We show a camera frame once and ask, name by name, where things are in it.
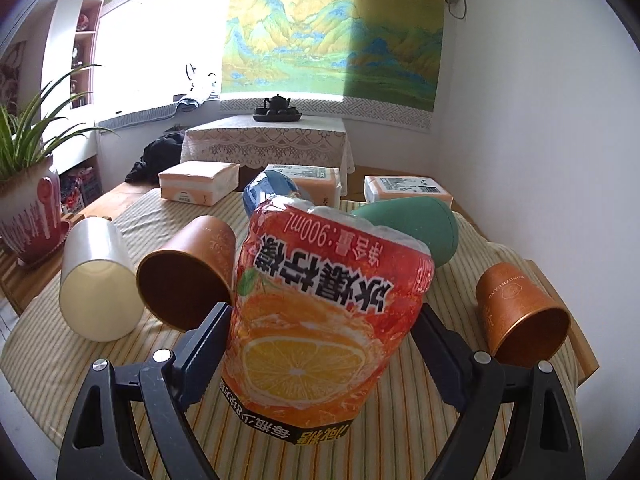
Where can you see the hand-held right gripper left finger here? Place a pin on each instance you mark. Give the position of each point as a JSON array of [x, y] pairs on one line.
[[194, 370]]

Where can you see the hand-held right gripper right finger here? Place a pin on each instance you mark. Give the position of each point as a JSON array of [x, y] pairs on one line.
[[440, 355]]

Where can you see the orange juice bottle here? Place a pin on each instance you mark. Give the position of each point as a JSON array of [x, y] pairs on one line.
[[310, 320]]

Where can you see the brown cup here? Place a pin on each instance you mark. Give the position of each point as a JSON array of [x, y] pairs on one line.
[[195, 270], [520, 310]]

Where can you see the white cup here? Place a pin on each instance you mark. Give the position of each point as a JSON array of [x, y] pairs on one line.
[[95, 290]]

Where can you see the green cup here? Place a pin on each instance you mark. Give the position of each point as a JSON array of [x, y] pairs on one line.
[[415, 225]]

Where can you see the blue cup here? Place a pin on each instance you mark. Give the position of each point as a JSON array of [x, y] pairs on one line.
[[272, 191]]

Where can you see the striped table mat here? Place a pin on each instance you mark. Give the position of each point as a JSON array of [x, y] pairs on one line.
[[150, 220]]

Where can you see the pink tissue pack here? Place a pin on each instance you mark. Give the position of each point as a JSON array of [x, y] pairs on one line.
[[407, 190], [310, 180], [197, 180]]

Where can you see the black bag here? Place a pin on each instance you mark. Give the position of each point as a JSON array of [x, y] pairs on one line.
[[155, 157]]

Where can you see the potted green plant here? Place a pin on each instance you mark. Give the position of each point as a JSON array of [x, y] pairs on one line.
[[30, 200]]

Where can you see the lace tablecloth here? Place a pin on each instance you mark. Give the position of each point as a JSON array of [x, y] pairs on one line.
[[265, 142]]

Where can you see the blue cloth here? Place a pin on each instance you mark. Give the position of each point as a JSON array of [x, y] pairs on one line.
[[192, 101]]

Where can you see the black teapot set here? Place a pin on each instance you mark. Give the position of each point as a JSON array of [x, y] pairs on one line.
[[277, 107]]

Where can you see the white shelf unit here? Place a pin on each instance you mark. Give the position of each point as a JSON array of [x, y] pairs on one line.
[[75, 75]]

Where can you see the landscape painting wall hanging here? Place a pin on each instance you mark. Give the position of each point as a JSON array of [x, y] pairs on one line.
[[335, 30]]

